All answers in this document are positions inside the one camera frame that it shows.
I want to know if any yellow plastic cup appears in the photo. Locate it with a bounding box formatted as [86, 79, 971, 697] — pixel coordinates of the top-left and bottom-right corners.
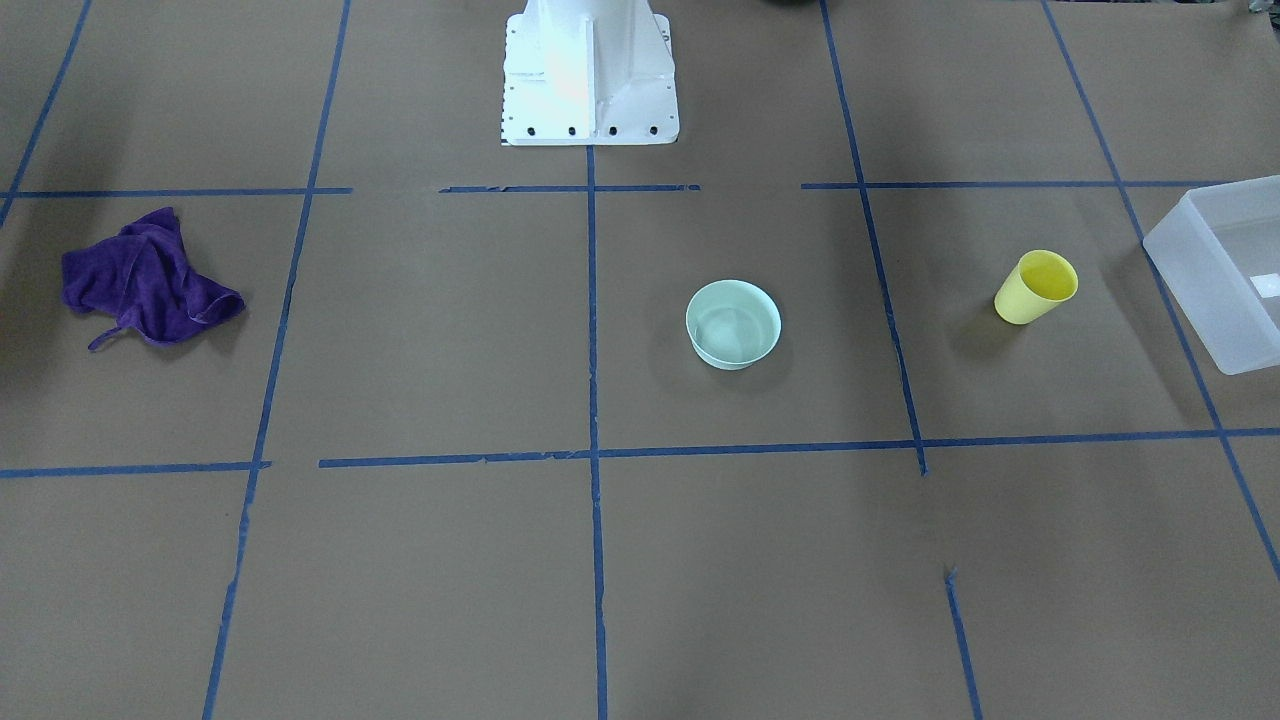
[993, 249, 1079, 325]

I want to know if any mint green bowl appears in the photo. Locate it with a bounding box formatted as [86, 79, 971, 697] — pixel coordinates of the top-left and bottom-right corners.
[685, 279, 783, 372]

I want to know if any purple cloth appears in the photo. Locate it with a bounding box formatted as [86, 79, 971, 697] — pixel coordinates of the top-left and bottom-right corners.
[60, 206, 246, 354]

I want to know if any clear plastic bin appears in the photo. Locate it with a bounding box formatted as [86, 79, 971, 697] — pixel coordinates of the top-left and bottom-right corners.
[1142, 176, 1279, 375]

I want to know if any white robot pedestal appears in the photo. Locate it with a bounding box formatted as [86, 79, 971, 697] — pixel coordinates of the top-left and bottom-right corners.
[500, 1, 681, 147]

